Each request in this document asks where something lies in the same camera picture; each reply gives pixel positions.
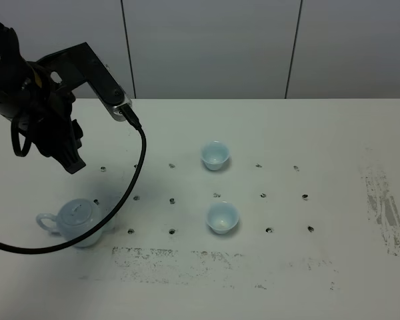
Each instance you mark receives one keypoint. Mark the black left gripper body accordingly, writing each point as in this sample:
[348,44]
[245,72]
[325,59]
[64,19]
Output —
[42,120]

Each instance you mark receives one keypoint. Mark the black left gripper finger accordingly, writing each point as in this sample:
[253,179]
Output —
[65,151]

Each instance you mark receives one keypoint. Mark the blue porcelain teapot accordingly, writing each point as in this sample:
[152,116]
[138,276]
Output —
[73,219]

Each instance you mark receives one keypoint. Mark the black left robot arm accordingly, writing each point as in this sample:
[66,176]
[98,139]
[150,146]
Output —
[15,73]

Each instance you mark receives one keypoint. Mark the far blue porcelain teacup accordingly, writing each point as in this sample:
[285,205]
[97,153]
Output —
[214,155]

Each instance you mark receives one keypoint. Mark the blue porcelain teacup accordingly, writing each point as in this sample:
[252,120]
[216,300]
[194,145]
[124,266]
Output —
[214,155]
[222,217]

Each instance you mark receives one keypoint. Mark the near blue porcelain teacup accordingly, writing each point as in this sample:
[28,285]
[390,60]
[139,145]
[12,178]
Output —
[222,217]

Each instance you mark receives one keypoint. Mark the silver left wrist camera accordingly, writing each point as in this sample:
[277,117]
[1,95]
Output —
[78,65]

